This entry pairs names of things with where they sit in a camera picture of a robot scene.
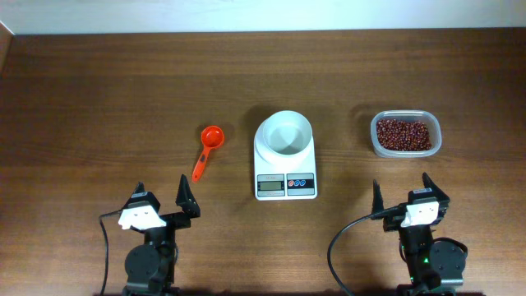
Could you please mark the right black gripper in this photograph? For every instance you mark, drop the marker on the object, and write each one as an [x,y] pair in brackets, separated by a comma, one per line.
[439,196]

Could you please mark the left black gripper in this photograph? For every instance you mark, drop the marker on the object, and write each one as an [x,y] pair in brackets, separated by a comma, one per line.
[189,207]

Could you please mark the orange plastic measuring scoop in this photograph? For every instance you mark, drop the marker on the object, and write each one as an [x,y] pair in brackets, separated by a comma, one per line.
[212,137]

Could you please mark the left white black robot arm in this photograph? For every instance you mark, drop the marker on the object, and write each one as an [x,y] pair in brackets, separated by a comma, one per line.
[150,265]

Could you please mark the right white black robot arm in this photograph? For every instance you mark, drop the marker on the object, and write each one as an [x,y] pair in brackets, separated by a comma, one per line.
[435,265]

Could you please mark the white digital kitchen scale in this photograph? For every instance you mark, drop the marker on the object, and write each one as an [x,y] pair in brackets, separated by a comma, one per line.
[283,177]

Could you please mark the white round bowl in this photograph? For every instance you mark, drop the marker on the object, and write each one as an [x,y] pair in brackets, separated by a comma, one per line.
[287,132]

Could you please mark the red adzuki beans in container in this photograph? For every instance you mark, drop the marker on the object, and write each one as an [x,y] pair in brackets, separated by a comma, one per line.
[394,134]

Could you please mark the clear plastic food container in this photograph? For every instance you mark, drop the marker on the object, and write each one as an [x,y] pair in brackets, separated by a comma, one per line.
[409,116]

